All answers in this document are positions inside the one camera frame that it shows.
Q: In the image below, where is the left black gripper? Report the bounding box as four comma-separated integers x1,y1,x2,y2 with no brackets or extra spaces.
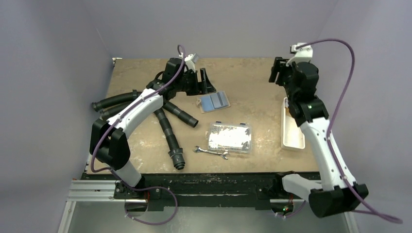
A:
175,68,215,96

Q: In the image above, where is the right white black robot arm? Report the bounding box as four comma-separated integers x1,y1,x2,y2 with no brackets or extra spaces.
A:
269,57,369,218

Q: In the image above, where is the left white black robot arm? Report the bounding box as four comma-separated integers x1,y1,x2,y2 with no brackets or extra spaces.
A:
89,54,202,199

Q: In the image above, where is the clear plastic screw box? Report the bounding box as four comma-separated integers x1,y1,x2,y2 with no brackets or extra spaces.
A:
207,121,252,153

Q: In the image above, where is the white plastic tray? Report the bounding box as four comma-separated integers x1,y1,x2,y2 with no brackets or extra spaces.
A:
280,97,306,151

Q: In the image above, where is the silver open-end wrench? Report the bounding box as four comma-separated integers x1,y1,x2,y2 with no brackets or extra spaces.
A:
193,146,230,160

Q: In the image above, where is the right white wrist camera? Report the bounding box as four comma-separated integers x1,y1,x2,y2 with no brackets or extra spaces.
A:
286,43,313,67

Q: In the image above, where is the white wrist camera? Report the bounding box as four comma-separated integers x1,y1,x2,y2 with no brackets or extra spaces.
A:
184,53,199,72
286,43,313,67

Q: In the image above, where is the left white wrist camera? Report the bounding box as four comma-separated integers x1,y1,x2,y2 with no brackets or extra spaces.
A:
184,53,199,72

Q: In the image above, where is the black corrugated hose short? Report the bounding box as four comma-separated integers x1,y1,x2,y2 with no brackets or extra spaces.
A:
163,101,199,128

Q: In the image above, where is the black hose with coupling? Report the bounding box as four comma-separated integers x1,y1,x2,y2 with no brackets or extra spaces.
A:
154,107,186,171

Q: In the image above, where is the black corrugated hose upper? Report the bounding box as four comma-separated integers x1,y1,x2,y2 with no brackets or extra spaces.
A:
91,90,144,113

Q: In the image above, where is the black corrugated hose lower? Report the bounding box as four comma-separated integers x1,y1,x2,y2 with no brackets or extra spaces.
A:
100,102,133,121

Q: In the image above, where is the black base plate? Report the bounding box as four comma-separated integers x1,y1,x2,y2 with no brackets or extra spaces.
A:
81,172,300,211

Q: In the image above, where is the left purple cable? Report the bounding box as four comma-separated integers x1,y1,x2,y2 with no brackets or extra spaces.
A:
90,44,188,226

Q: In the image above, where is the purple cable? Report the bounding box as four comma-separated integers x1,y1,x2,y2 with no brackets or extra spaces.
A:
275,39,403,225
90,44,188,226

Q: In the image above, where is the aluminium frame rail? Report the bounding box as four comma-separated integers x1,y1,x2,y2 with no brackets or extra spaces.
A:
58,179,360,233

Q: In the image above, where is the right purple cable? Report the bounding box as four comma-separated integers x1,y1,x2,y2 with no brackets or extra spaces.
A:
275,39,403,225

